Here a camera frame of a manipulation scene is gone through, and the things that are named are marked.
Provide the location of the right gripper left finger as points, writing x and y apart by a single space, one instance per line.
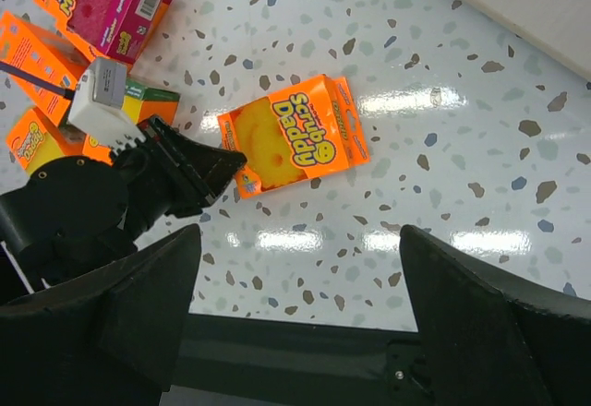
144 314

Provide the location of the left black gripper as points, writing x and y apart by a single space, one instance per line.
169 174

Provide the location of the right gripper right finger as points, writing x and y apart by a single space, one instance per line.
476 352

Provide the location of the Sponge Daddy yellow green box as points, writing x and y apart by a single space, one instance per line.
142 100

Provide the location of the Scrub Daddy yellow sponge box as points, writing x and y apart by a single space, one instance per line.
299 133

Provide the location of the Sponge Daddy multipack box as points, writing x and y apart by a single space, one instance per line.
34 140

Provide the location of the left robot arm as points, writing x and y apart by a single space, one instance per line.
76 214

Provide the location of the pink Scrub Mommy box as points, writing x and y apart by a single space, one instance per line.
116 29

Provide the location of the orange sponge box backside up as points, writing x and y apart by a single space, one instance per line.
44 55

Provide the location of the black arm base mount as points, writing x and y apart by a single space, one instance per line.
302 364

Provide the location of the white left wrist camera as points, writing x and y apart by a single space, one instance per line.
97 106

